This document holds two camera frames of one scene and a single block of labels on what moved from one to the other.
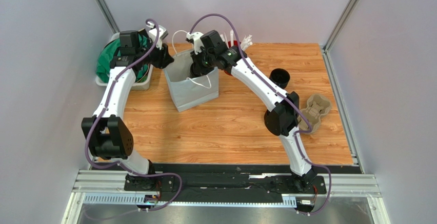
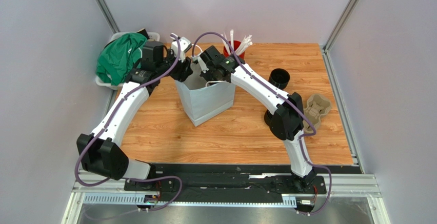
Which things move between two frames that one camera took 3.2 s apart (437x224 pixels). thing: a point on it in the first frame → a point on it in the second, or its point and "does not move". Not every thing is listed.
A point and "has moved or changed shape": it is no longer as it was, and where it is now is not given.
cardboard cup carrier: x=318 y=105 does not move
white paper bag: x=189 y=92 has moved or changed shape
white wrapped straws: x=246 y=42 does not move
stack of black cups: x=280 y=77 does not move
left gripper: x=163 y=58 → x=184 y=70
